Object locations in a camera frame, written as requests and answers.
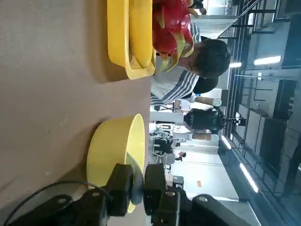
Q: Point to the light blue plastic spoon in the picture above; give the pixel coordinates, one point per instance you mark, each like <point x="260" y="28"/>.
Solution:
<point x="138" y="195"/>

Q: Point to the black and white background robot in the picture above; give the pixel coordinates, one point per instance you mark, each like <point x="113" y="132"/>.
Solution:
<point x="202" y="122"/>

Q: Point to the ceiling light bar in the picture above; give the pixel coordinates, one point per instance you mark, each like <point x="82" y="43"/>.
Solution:
<point x="266" y="60"/>
<point x="235" y="64"/>
<point x="248" y="177"/>

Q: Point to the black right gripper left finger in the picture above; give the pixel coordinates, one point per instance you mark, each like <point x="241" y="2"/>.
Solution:
<point x="120" y="188"/>

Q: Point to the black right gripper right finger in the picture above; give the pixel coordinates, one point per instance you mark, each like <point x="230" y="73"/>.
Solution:
<point x="154" y="188"/>

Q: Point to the yellow plastic tray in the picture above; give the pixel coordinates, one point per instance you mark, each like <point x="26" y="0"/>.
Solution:
<point x="117" y="30"/>

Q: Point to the red dragon fruit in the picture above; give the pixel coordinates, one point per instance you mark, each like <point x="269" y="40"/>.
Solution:
<point x="169" y="30"/>

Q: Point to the yellow banana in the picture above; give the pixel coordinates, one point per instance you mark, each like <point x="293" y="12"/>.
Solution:
<point x="140" y="30"/>

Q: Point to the yellow bowl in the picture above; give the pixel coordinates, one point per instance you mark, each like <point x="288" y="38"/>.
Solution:
<point x="105" y="146"/>

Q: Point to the person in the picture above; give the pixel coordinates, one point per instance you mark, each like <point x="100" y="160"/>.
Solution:
<point x="182" y="155"/>
<point x="169" y="84"/>

